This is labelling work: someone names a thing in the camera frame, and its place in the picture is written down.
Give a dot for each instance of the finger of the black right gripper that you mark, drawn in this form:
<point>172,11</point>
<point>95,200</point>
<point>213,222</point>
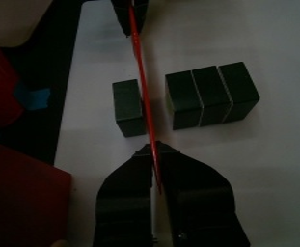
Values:
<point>141,13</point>
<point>121,13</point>

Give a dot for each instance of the blue tape patch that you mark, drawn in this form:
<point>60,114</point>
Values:
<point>36,99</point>

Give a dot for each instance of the wooden box with red base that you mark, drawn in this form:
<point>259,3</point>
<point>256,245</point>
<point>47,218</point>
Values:
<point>22,199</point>

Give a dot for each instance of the thin red toy knife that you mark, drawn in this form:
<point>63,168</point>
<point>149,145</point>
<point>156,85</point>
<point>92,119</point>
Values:
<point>144,96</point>

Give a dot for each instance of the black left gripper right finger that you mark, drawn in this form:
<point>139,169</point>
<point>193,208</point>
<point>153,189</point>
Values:
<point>199,205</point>

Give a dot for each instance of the dark green sushi piece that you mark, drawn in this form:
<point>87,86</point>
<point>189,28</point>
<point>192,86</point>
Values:
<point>240,90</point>
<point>212,95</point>
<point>128,107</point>
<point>181,99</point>

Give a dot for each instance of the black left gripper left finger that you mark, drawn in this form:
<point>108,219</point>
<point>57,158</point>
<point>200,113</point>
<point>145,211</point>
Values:
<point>124,205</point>

